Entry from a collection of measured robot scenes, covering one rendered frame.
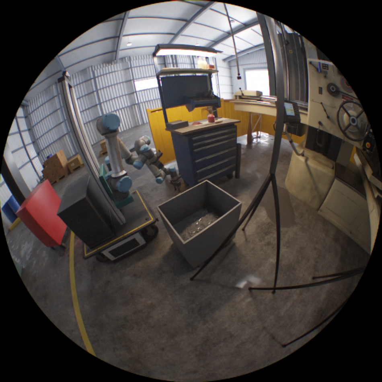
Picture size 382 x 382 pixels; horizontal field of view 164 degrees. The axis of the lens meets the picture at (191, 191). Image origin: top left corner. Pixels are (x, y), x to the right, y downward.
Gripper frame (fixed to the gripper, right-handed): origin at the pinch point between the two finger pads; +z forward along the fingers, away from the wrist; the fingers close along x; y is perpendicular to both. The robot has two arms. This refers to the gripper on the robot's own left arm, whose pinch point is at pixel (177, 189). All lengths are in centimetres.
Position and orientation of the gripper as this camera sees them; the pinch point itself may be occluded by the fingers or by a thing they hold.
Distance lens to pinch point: 158.0
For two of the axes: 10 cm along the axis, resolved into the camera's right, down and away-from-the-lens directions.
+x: 7.5, 3.3, -5.8
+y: -6.5, 5.4, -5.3
